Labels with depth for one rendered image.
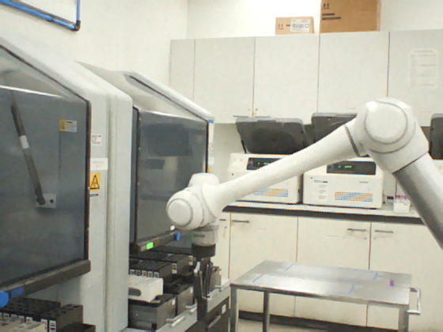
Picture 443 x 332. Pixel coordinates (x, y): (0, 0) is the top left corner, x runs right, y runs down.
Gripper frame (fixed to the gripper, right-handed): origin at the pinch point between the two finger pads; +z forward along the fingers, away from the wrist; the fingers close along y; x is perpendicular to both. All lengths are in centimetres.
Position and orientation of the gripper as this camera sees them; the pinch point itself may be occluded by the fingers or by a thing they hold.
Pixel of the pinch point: (202, 308)
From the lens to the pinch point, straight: 167.4
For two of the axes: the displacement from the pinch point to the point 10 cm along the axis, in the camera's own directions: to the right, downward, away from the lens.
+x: 9.5, 0.3, -3.1
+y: -3.1, 0.3, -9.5
